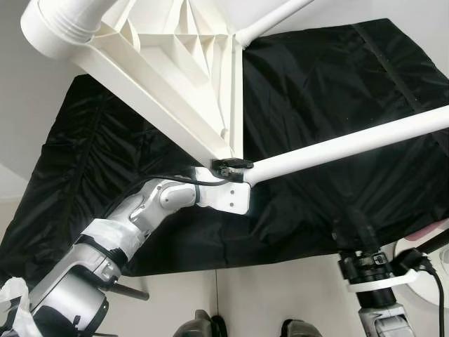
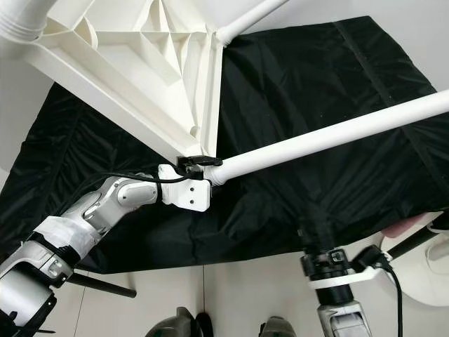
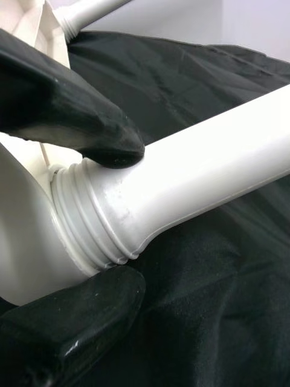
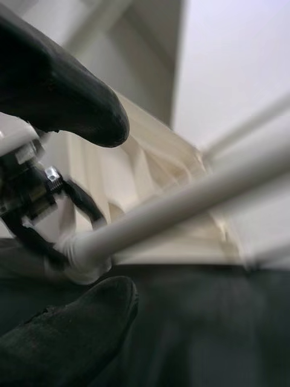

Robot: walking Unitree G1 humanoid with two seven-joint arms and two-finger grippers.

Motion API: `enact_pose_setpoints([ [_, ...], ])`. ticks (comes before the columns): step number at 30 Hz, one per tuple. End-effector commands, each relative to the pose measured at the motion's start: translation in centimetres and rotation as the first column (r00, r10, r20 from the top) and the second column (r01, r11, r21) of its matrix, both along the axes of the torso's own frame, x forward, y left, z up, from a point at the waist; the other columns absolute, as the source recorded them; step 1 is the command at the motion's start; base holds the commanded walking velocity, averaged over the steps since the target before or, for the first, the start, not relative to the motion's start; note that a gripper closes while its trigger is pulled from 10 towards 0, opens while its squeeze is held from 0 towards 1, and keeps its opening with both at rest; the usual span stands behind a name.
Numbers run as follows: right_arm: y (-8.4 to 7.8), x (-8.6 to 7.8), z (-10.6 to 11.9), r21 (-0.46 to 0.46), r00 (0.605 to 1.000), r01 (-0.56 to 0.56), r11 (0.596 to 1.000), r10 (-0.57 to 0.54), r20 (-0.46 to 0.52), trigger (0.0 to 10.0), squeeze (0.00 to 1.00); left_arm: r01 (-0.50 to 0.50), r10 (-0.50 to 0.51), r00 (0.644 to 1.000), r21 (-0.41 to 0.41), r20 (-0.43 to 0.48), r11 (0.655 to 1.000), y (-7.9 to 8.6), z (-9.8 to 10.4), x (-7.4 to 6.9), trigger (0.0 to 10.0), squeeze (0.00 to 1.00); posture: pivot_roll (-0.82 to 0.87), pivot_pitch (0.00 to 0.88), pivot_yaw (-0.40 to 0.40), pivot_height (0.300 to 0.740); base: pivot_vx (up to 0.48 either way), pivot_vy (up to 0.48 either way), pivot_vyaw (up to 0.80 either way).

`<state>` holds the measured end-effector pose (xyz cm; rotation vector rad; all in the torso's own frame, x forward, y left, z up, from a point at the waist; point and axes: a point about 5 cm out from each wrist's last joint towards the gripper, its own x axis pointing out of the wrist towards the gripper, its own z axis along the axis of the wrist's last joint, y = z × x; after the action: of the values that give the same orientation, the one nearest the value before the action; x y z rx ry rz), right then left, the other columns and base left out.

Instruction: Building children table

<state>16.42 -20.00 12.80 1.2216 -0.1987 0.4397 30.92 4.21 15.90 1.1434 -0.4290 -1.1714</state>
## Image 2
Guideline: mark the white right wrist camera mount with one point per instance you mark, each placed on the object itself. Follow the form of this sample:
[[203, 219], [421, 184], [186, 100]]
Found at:
[[340, 281]]

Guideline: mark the grey left robot foot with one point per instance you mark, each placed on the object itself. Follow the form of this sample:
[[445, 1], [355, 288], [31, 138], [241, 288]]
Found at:
[[175, 326]]

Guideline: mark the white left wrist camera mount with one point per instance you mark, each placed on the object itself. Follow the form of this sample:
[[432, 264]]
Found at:
[[186, 191]]

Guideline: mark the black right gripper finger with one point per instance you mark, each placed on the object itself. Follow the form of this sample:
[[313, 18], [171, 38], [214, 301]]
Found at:
[[309, 233], [331, 227]]

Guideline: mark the grey robot foot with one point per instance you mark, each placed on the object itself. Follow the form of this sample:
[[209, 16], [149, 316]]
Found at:
[[277, 328], [175, 326]]

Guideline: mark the white plastic table top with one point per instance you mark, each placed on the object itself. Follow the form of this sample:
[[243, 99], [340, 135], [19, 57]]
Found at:
[[133, 70]]

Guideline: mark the black cloth table cover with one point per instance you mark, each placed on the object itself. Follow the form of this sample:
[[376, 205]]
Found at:
[[323, 70]]

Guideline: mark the pink table top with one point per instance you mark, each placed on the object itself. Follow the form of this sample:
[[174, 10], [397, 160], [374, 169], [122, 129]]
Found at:
[[407, 226]]

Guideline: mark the white pedestal fan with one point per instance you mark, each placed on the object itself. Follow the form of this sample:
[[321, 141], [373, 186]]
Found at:
[[428, 281]]

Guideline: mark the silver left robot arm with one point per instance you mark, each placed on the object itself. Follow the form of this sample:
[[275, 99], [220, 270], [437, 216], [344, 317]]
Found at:
[[105, 207]]

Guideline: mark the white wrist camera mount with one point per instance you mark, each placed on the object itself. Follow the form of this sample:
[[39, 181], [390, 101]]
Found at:
[[340, 281], [186, 191]]

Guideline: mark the grey right robot foot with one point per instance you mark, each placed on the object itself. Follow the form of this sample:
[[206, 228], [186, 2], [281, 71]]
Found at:
[[277, 328]]

